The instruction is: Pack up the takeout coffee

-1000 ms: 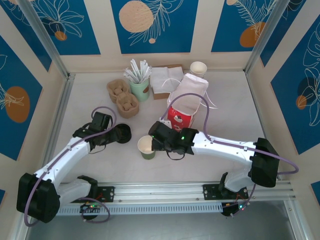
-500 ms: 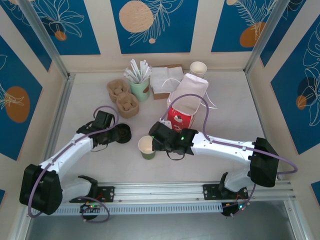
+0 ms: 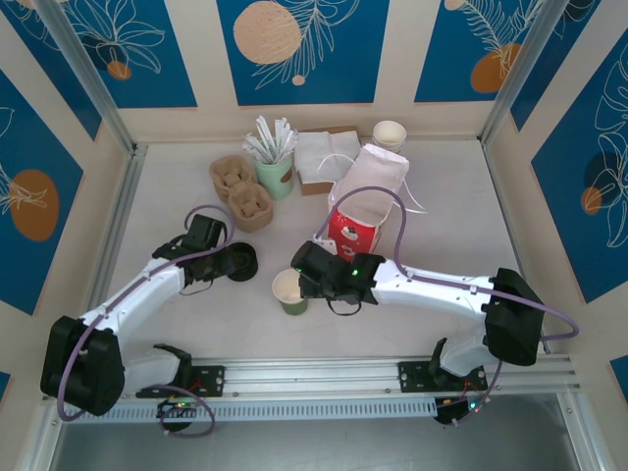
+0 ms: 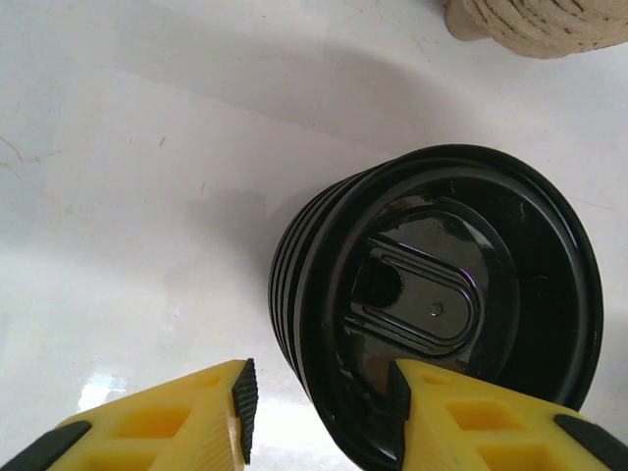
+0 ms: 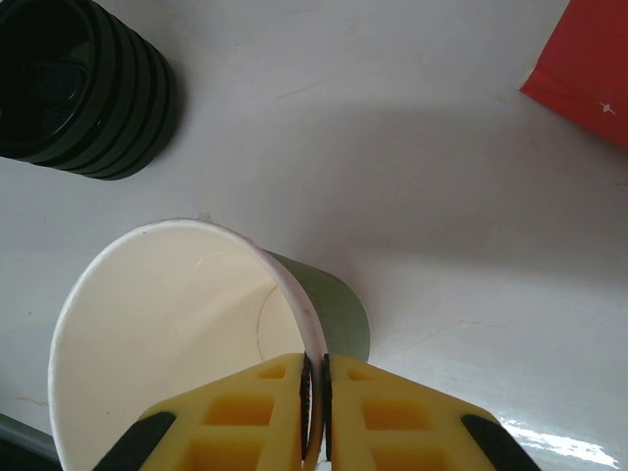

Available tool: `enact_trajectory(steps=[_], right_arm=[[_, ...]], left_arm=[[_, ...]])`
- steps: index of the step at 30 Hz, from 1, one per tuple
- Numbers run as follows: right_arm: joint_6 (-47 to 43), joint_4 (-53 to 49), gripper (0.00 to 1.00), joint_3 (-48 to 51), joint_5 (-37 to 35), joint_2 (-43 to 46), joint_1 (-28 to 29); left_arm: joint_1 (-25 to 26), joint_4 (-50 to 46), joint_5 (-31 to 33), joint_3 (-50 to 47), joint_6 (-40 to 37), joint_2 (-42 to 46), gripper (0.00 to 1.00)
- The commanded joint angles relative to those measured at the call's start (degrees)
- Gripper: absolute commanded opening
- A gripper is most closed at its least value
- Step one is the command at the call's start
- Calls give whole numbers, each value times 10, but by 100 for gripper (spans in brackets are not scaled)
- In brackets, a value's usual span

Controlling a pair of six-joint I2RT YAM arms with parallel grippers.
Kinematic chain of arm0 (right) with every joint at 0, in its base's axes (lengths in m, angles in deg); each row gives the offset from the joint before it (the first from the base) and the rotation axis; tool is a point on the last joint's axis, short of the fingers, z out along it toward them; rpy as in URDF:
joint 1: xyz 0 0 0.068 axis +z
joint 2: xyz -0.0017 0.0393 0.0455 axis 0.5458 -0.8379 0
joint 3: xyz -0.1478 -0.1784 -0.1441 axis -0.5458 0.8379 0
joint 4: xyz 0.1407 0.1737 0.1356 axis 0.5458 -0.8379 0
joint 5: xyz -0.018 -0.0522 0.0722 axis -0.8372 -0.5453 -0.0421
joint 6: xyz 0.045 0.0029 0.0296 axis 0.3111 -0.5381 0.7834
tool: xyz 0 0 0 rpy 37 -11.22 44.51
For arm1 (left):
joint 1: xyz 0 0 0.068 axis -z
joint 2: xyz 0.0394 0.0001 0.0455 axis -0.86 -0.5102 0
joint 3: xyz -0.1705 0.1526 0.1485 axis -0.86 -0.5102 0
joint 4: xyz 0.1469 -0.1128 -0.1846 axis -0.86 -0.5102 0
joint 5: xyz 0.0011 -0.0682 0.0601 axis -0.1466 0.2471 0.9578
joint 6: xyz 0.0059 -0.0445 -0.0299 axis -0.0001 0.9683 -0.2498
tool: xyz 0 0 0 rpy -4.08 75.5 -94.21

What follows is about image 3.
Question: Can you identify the green paper coffee cup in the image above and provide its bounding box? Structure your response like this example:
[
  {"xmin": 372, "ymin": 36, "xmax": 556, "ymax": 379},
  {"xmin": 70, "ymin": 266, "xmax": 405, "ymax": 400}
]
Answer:
[{"xmin": 272, "ymin": 268, "xmax": 311, "ymax": 317}]

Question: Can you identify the red white paper bag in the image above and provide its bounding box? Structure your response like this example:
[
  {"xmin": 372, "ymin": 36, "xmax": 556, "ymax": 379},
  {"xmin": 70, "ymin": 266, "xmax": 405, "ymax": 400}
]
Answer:
[{"xmin": 313, "ymin": 142, "xmax": 428, "ymax": 264}]

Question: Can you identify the black cup lid stack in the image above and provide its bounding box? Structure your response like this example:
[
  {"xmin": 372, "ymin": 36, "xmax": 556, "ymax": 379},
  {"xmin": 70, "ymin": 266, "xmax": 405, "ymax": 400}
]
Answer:
[{"xmin": 226, "ymin": 241, "xmax": 258, "ymax": 283}]

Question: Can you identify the white napkin stack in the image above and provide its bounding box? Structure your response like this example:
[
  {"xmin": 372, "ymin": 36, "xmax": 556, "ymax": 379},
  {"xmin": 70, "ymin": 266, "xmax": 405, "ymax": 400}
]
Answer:
[
  {"xmin": 296, "ymin": 126, "xmax": 363, "ymax": 197},
  {"xmin": 292, "ymin": 130, "xmax": 363, "ymax": 185}
]

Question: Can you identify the black controller board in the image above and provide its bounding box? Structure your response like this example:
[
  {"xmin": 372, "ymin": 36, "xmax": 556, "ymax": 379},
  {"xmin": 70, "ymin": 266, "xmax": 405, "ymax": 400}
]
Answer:
[
  {"xmin": 435, "ymin": 399, "xmax": 485, "ymax": 426},
  {"xmin": 156, "ymin": 399, "xmax": 198, "ymax": 419}
]

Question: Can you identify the white paper cup stack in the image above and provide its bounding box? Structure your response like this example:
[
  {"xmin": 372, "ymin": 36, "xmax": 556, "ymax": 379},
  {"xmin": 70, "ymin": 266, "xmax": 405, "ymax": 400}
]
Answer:
[{"xmin": 371, "ymin": 120, "xmax": 408, "ymax": 154}]

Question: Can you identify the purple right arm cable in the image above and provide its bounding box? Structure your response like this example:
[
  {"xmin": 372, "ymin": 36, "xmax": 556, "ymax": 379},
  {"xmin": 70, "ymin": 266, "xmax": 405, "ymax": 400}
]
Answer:
[{"xmin": 321, "ymin": 187, "xmax": 580, "ymax": 428}]

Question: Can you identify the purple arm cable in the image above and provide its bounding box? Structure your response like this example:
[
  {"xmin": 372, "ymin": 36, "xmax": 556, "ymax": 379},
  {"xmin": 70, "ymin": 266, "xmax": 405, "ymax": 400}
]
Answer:
[
  {"xmin": 321, "ymin": 187, "xmax": 580, "ymax": 428},
  {"xmin": 57, "ymin": 204, "xmax": 236, "ymax": 438}
]

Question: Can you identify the aluminium mounting rail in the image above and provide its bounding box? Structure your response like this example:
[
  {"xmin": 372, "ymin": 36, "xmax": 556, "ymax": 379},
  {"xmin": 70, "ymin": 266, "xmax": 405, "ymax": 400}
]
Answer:
[{"xmin": 46, "ymin": 356, "xmax": 575, "ymax": 401}]

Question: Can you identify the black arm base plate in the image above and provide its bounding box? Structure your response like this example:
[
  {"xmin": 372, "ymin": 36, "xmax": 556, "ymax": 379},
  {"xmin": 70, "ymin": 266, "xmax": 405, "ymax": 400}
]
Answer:
[
  {"xmin": 135, "ymin": 365, "xmax": 227, "ymax": 398},
  {"xmin": 397, "ymin": 360, "xmax": 490, "ymax": 393}
]

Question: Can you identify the grey slotted cable duct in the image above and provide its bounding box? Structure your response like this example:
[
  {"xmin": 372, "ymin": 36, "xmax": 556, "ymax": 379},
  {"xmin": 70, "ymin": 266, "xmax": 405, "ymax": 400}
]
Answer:
[{"xmin": 63, "ymin": 397, "xmax": 438, "ymax": 422}]

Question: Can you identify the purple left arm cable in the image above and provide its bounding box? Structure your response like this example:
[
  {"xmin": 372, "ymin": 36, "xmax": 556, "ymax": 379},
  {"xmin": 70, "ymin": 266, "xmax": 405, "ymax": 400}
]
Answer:
[{"xmin": 57, "ymin": 204, "xmax": 236, "ymax": 438}]

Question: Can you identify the aluminium frame post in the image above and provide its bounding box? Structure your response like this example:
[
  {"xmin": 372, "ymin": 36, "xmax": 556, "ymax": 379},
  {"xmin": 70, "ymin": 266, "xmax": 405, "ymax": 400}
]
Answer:
[
  {"xmin": 479, "ymin": 0, "xmax": 565, "ymax": 148},
  {"xmin": 36, "ymin": 0, "xmax": 137, "ymax": 154}
]

